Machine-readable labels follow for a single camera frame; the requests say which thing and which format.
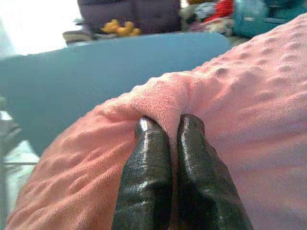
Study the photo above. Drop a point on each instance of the blue-grey padded furniture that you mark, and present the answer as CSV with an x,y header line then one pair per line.
x,y
84,79

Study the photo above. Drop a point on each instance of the dark purple box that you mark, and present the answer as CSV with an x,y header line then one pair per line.
x,y
139,14

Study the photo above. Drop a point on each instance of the pink dotted fleece pillow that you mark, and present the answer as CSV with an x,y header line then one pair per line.
x,y
244,95

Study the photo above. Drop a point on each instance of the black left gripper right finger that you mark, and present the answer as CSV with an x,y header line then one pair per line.
x,y
199,172

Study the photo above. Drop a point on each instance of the teal plastic container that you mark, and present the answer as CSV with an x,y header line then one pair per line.
x,y
254,19

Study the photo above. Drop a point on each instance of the yellow toy pile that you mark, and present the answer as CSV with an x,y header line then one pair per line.
x,y
120,28

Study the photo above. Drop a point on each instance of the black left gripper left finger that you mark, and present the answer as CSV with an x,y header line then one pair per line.
x,y
146,167

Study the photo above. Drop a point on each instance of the red cloth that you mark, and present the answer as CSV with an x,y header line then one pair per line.
x,y
223,9

